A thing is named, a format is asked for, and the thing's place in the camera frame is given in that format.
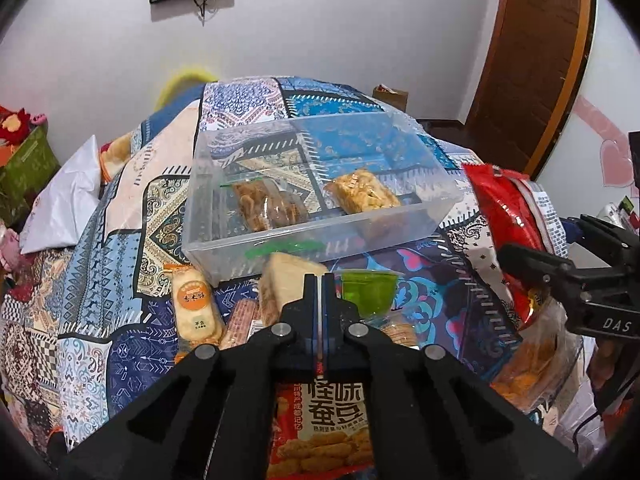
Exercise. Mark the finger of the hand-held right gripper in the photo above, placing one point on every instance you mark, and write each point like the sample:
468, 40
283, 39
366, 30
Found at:
540, 267
605, 232

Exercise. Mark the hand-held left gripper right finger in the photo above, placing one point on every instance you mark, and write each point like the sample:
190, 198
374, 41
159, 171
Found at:
326, 310

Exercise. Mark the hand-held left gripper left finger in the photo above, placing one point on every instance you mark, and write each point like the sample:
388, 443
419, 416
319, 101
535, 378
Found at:
311, 310

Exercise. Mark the beige cake slice packet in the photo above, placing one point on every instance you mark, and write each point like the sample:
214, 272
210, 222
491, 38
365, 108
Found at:
280, 285

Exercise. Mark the green jelly cup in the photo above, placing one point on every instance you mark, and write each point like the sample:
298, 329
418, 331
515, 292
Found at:
367, 291

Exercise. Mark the green snack packet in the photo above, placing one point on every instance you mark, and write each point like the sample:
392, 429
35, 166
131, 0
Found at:
285, 247

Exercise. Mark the corn sausage packet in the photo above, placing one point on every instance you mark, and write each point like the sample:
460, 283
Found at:
241, 321

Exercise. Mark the round cracker packet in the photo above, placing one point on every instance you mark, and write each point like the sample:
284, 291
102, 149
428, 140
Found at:
400, 332

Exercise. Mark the clear plastic container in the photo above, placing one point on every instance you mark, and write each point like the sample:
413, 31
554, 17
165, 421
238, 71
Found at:
320, 200

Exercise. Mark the brown twisted snack packet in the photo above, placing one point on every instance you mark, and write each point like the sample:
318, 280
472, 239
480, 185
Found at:
265, 205

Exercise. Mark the orange label rice cracker packet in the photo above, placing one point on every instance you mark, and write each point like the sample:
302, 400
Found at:
195, 305

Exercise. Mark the red orange printed snack packet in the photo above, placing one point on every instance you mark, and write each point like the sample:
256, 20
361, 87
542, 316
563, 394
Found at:
320, 430

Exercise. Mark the yellow crispy snack packet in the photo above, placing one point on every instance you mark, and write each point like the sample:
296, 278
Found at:
362, 192

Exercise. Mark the clear bag of orange snacks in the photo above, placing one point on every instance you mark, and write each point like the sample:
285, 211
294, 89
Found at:
530, 365

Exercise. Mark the large red snack bag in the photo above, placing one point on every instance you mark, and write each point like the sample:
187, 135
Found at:
510, 220

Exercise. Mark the patchwork blanket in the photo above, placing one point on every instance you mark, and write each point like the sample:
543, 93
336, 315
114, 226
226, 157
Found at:
150, 240

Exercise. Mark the brown wooden door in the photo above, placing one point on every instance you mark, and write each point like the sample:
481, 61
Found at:
535, 60

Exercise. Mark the cardboard box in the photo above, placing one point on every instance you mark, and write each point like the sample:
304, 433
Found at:
390, 95

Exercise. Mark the yellow foam tube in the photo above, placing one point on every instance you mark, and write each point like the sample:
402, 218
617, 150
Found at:
185, 82

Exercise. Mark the green storage box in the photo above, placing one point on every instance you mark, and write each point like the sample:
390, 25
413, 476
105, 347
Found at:
25, 165

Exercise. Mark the red plush toy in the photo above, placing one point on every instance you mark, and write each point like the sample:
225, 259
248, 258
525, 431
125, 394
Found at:
14, 125

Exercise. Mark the pink heart wall sticker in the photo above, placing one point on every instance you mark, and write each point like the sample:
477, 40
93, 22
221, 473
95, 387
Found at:
612, 157

